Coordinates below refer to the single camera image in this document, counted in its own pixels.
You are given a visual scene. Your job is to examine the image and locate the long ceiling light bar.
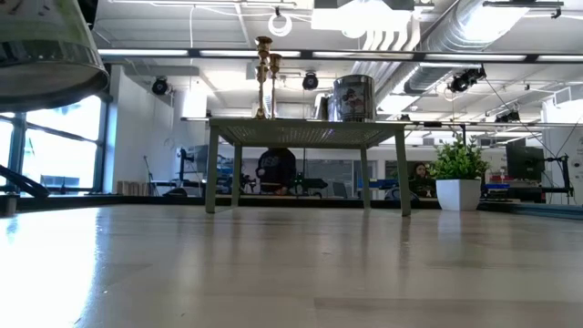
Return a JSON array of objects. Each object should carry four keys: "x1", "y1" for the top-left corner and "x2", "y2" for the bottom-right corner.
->
[{"x1": 97, "y1": 47, "x2": 583, "y2": 64}]

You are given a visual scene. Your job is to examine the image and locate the person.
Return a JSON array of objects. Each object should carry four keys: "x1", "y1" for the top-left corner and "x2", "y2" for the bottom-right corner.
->
[
  {"x1": 408, "y1": 161, "x2": 437, "y2": 200},
  {"x1": 254, "y1": 147, "x2": 298, "y2": 197}
]

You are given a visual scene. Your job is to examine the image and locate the pale green perforated table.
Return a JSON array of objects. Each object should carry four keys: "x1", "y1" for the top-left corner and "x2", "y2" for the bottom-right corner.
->
[{"x1": 204, "y1": 117, "x2": 413, "y2": 218}]

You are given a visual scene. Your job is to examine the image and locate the bright ceiling light panel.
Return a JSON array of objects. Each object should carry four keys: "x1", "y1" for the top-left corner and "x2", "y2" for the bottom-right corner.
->
[{"x1": 311, "y1": 0, "x2": 414, "y2": 40}]

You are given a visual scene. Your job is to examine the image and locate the potted plant white pot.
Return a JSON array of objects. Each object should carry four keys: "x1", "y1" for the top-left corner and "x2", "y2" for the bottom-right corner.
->
[{"x1": 429, "y1": 134, "x2": 491, "y2": 212}]

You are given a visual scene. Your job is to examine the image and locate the black computer monitor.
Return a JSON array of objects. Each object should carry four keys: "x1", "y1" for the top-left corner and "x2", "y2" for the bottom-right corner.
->
[{"x1": 505, "y1": 138, "x2": 547, "y2": 182}]

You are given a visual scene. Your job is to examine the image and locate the black ceiling camera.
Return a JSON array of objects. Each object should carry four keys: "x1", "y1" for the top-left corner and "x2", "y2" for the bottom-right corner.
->
[
  {"x1": 302, "y1": 70, "x2": 320, "y2": 92},
  {"x1": 150, "y1": 76, "x2": 170, "y2": 97},
  {"x1": 447, "y1": 66, "x2": 486, "y2": 94},
  {"x1": 494, "y1": 108, "x2": 522, "y2": 124}
]

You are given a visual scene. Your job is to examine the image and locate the white cable ring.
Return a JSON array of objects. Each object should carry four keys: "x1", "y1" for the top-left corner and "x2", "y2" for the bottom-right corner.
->
[{"x1": 267, "y1": 5, "x2": 294, "y2": 38}]

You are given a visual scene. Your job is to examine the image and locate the black aluminium rig frame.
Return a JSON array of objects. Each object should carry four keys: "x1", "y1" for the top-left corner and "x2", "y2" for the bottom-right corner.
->
[{"x1": 0, "y1": 193, "x2": 583, "y2": 220}]

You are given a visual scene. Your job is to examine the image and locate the silver ventilation duct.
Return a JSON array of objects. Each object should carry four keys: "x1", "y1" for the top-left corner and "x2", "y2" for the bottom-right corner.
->
[{"x1": 400, "y1": 0, "x2": 543, "y2": 95}]

